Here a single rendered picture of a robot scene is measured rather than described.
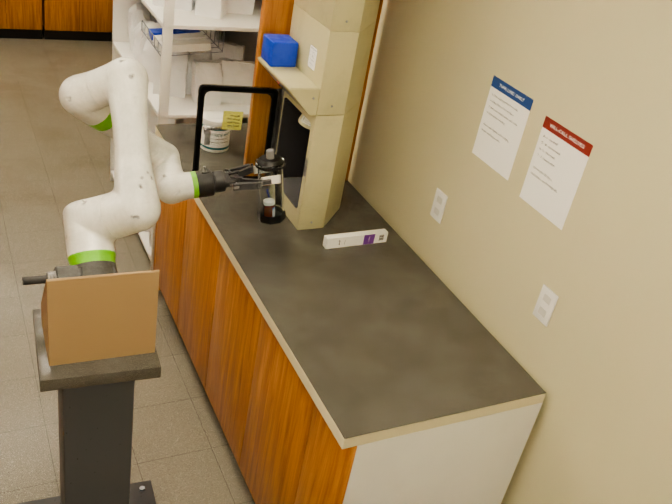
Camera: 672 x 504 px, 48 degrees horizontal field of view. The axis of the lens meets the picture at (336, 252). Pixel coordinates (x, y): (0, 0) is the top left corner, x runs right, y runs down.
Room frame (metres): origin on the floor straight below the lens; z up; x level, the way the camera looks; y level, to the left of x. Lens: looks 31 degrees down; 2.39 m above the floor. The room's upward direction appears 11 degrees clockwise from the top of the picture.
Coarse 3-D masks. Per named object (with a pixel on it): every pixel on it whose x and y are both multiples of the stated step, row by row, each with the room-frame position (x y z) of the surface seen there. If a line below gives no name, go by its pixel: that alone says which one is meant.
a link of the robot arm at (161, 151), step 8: (112, 136) 2.17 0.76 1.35; (152, 136) 2.29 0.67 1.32; (152, 144) 2.28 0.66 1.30; (160, 144) 2.31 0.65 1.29; (168, 144) 2.36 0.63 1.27; (152, 152) 2.28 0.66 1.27; (160, 152) 2.30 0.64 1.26; (168, 152) 2.33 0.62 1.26; (176, 152) 2.37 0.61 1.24; (152, 160) 2.29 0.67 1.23; (160, 160) 2.30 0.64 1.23; (168, 160) 2.31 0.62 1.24; (176, 160) 2.33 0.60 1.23
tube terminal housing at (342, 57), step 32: (320, 32) 2.59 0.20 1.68; (352, 32) 2.58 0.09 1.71; (320, 64) 2.56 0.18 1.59; (352, 64) 2.59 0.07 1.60; (288, 96) 2.75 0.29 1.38; (320, 96) 2.54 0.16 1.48; (352, 96) 2.66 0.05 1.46; (320, 128) 2.55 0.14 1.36; (352, 128) 2.74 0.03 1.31; (320, 160) 2.56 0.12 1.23; (320, 192) 2.57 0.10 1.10; (320, 224) 2.58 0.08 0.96
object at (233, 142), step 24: (216, 96) 2.69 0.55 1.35; (240, 96) 2.73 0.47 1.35; (264, 96) 2.77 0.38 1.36; (216, 120) 2.70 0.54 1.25; (240, 120) 2.73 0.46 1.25; (264, 120) 2.77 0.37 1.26; (216, 144) 2.70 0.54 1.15; (240, 144) 2.74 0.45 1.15; (264, 144) 2.78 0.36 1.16; (192, 168) 2.67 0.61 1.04; (216, 168) 2.70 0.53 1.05
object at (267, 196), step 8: (256, 160) 2.43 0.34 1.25; (264, 168) 2.37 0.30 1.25; (272, 168) 2.37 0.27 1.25; (264, 176) 2.38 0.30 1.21; (272, 184) 2.38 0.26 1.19; (280, 184) 2.40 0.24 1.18; (264, 192) 2.38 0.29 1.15; (272, 192) 2.38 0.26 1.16; (280, 192) 2.40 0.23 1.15; (264, 200) 2.38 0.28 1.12; (272, 200) 2.38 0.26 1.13; (280, 200) 2.40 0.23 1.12; (264, 208) 2.39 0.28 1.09; (272, 208) 2.38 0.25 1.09; (280, 208) 2.40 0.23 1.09; (272, 216) 2.38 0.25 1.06
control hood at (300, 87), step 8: (264, 64) 2.68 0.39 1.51; (272, 72) 2.62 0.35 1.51; (280, 72) 2.62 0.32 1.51; (288, 72) 2.64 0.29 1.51; (296, 72) 2.65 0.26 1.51; (280, 80) 2.55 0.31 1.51; (288, 80) 2.55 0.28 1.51; (296, 80) 2.57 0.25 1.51; (304, 80) 2.59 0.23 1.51; (288, 88) 2.49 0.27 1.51; (296, 88) 2.49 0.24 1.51; (304, 88) 2.51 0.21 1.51; (312, 88) 2.52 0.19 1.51; (296, 96) 2.49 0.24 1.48; (304, 96) 2.50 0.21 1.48; (312, 96) 2.52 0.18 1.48; (304, 104) 2.51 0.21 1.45; (312, 104) 2.52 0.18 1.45; (312, 112) 2.53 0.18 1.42
